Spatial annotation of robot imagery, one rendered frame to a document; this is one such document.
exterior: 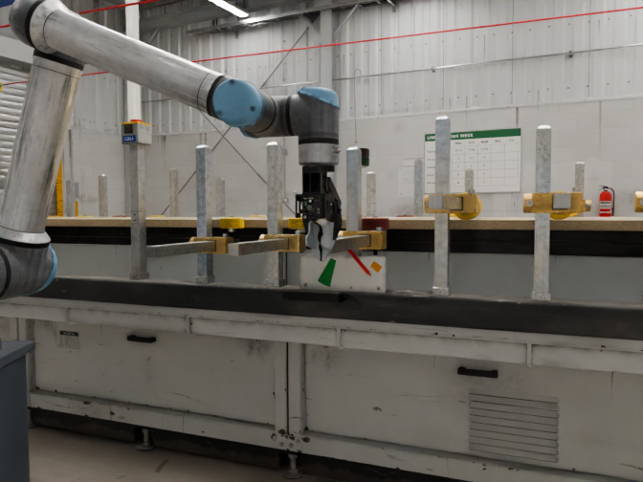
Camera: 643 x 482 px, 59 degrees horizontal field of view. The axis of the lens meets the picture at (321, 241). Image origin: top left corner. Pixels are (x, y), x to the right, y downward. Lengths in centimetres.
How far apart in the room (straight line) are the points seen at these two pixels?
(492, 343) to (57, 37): 127
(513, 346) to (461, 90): 762
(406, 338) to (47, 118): 109
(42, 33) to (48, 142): 28
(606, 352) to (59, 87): 148
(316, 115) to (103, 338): 153
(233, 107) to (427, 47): 825
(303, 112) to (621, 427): 125
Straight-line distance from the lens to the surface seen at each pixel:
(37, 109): 156
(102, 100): 1185
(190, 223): 204
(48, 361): 271
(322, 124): 124
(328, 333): 169
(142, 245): 198
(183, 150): 1130
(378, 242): 157
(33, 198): 158
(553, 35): 898
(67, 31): 138
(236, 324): 183
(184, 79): 121
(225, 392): 218
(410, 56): 937
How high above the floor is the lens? 93
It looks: 3 degrees down
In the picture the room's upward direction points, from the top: straight up
